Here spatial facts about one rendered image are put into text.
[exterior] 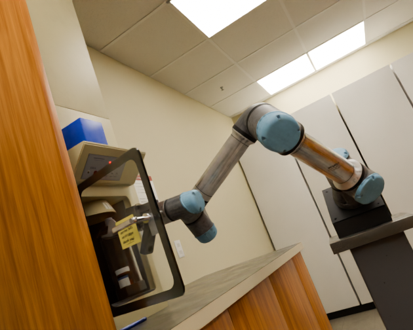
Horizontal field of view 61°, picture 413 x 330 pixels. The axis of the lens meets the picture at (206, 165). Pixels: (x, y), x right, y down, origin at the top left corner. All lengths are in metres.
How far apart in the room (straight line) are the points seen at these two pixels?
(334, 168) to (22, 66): 1.04
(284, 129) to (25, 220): 0.81
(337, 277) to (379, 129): 1.58
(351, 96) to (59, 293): 3.49
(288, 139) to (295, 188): 2.94
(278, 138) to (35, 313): 0.86
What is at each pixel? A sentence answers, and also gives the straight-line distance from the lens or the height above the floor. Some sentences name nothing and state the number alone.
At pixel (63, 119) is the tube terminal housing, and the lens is 1.31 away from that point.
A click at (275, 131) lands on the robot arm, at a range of 1.02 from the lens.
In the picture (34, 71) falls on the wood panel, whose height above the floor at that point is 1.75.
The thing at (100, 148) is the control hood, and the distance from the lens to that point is 1.18.
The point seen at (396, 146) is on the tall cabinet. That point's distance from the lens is 3.92.
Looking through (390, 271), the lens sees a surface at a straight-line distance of 1.49.
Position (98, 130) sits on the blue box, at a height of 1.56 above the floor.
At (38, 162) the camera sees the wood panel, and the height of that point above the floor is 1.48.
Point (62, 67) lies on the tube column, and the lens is 1.48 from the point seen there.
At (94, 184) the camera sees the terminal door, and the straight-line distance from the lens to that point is 1.07.
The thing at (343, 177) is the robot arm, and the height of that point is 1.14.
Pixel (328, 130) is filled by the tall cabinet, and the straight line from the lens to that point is 3.97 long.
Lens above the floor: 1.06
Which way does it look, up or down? 14 degrees up
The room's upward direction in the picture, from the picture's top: 21 degrees counter-clockwise
